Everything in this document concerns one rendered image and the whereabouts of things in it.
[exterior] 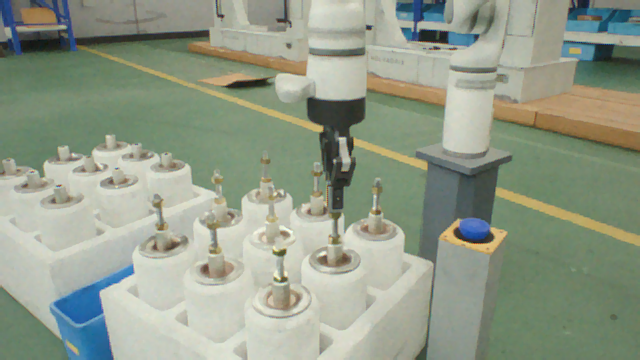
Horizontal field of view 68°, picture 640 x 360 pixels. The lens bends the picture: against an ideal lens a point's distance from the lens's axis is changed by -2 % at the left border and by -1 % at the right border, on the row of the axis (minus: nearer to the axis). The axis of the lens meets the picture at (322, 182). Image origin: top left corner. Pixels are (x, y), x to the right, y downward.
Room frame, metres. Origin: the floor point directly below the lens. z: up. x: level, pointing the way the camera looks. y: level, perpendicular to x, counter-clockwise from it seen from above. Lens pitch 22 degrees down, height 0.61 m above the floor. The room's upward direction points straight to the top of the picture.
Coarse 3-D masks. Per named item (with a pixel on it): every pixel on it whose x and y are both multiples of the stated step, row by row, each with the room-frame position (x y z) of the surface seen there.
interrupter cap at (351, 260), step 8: (320, 248) 0.63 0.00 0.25; (344, 248) 0.64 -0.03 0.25; (312, 256) 0.61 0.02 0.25; (320, 256) 0.61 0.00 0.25; (344, 256) 0.62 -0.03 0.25; (352, 256) 0.61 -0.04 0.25; (312, 264) 0.59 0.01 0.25; (320, 264) 0.59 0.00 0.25; (328, 264) 0.60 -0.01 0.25; (336, 264) 0.59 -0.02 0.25; (344, 264) 0.59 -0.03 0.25; (352, 264) 0.59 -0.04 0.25; (320, 272) 0.57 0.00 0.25; (328, 272) 0.57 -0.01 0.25; (336, 272) 0.57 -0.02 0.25; (344, 272) 0.57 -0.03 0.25
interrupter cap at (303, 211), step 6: (306, 204) 0.80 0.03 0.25; (324, 204) 0.80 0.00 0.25; (300, 210) 0.77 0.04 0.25; (306, 210) 0.77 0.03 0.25; (324, 210) 0.78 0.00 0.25; (300, 216) 0.75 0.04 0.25; (306, 216) 0.75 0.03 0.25; (312, 216) 0.75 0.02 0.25; (318, 216) 0.75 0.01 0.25; (324, 216) 0.75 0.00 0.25
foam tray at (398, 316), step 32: (128, 288) 0.64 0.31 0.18; (416, 288) 0.66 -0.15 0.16; (128, 320) 0.59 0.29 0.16; (160, 320) 0.56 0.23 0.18; (384, 320) 0.58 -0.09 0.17; (416, 320) 0.67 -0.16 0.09; (128, 352) 0.60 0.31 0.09; (160, 352) 0.55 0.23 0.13; (192, 352) 0.50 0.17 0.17; (224, 352) 0.49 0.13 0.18; (320, 352) 0.54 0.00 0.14; (352, 352) 0.51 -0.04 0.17; (384, 352) 0.58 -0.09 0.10; (416, 352) 0.68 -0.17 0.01
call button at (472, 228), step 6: (462, 222) 0.57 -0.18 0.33; (468, 222) 0.57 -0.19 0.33; (474, 222) 0.57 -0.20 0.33; (480, 222) 0.57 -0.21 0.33; (486, 222) 0.57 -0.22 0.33; (462, 228) 0.56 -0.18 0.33; (468, 228) 0.55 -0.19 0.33; (474, 228) 0.55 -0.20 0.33; (480, 228) 0.55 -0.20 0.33; (486, 228) 0.55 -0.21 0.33; (462, 234) 0.56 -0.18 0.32; (468, 234) 0.55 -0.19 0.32; (474, 234) 0.55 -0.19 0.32; (480, 234) 0.55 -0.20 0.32; (486, 234) 0.55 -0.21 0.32
